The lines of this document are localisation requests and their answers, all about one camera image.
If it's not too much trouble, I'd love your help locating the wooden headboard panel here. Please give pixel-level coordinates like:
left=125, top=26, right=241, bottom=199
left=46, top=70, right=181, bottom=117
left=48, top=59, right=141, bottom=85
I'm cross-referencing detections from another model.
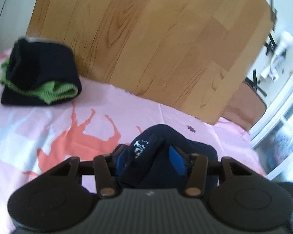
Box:
left=27, top=0, right=272, bottom=124

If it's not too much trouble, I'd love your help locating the pink bed sheet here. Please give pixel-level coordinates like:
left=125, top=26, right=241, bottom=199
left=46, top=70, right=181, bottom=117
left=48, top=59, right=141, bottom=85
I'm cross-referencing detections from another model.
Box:
left=0, top=50, right=265, bottom=233

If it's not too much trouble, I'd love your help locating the folded black green sweater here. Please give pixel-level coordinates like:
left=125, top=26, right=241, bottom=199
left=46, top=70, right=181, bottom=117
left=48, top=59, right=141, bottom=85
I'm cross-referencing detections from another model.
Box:
left=0, top=38, right=82, bottom=106

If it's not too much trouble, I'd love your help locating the brown mesh pillow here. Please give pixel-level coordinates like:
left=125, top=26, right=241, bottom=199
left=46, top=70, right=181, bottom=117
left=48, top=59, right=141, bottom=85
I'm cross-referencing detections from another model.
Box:
left=221, top=82, right=267, bottom=132

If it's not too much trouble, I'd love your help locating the navy reindeer pattern sweater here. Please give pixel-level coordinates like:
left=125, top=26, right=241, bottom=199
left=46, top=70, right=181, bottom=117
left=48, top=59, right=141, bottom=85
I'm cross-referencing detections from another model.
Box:
left=118, top=124, right=218, bottom=189

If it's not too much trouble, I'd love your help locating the white window frame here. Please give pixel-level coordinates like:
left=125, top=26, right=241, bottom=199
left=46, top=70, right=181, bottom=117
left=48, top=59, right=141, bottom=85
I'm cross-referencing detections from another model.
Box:
left=251, top=73, right=293, bottom=180

